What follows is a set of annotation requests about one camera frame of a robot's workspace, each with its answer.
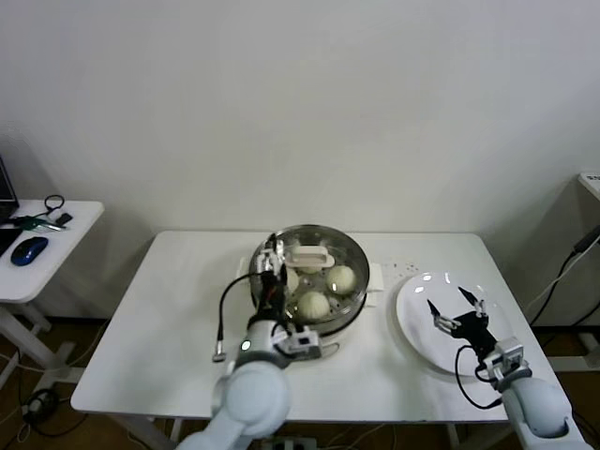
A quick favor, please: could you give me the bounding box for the black floor cable coil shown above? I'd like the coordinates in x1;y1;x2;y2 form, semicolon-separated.
21;387;61;426

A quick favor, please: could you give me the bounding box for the white power strip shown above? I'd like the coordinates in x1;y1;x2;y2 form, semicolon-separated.
271;435;320;450

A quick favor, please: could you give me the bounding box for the white cable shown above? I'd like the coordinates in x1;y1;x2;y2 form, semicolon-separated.
523;252;577;313

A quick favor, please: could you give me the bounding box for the black adapter cable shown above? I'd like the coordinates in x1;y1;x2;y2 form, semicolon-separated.
528;222;600;327

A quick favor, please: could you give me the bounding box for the round glass pot lid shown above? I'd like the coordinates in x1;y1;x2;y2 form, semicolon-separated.
247;225;371;324

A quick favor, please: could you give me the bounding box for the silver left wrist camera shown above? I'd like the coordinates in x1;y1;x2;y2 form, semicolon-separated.
276;326;324;360

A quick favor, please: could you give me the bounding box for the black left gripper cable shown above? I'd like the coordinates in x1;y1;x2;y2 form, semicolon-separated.
211;274;268;363

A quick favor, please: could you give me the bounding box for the black laptop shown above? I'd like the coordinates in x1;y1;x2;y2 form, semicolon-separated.
0;157;23;257

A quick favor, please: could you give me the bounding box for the stainless steel steamer basket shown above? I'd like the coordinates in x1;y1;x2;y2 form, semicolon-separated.
232;225;384;337

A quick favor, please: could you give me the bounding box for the white cabinet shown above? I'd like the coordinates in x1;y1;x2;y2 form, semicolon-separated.
543;172;600;372

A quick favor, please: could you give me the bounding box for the cream electric cooker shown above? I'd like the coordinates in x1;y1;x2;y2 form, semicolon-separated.
250;280;379;360

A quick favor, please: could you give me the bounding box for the blue computer mouse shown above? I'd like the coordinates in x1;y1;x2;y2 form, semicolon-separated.
9;236;50;266

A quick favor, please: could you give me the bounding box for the white side table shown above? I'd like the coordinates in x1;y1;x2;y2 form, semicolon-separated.
0;200;106;393

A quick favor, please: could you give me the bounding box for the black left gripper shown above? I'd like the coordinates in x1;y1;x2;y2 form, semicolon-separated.
257;232;290;323

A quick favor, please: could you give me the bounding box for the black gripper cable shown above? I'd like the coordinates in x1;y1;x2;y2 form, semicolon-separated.
455;344;505;409
211;274;268;363

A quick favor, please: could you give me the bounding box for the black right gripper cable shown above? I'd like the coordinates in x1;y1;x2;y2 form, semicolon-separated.
455;344;505;409

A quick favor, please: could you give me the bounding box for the green handled tool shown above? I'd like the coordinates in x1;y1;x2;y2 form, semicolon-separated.
8;214;51;232

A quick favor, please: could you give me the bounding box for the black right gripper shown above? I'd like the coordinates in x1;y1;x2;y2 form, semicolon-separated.
426;285;510;360

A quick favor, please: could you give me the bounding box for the white round plate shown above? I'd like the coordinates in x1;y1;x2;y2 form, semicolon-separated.
396;272;513;376

